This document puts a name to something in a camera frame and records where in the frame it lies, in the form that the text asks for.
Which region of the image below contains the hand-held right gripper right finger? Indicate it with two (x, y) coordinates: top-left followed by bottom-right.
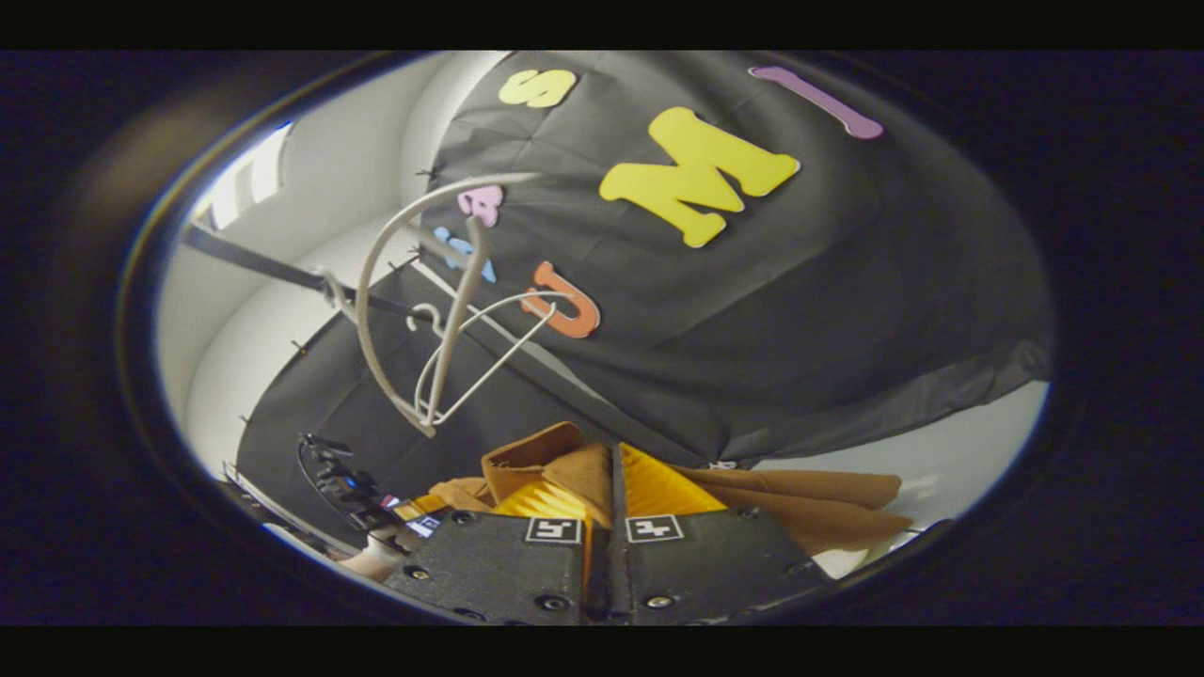
(610, 442), (836, 625)

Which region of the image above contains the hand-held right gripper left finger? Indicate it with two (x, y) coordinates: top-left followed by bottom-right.
(384, 475), (614, 625)

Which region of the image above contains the brown shirt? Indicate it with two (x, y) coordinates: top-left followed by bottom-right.
(428, 421), (915, 558)

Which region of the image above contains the white hanger with shirt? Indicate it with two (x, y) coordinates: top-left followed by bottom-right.
(315, 171), (545, 439)

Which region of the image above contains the white empty clothes hanger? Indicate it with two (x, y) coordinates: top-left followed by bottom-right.
(404, 290), (577, 426)

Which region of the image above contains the black backdrop cloth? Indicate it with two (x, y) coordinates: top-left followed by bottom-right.
(235, 52), (1054, 527)

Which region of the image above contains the large ceiling light panel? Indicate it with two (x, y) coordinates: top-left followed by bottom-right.
(193, 122), (293, 231)

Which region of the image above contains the black clothes rail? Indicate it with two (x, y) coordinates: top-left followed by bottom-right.
(179, 221), (448, 330)

